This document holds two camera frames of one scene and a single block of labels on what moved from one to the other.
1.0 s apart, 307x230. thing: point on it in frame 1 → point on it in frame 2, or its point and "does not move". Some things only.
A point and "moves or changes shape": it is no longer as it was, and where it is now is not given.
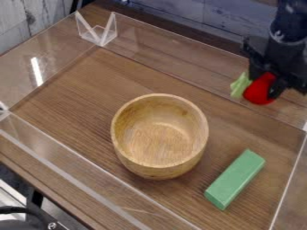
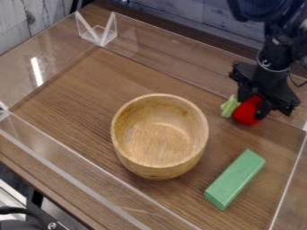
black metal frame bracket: x=38 y=220 does not move
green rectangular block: x=235 y=178 does not move
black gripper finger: x=253 y=70 → x=243 y=92
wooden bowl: x=159 y=135 does not move
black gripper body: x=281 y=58 → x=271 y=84
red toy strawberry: x=253 y=90 moves or changes shape
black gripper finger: x=276 y=90 → x=263 y=110
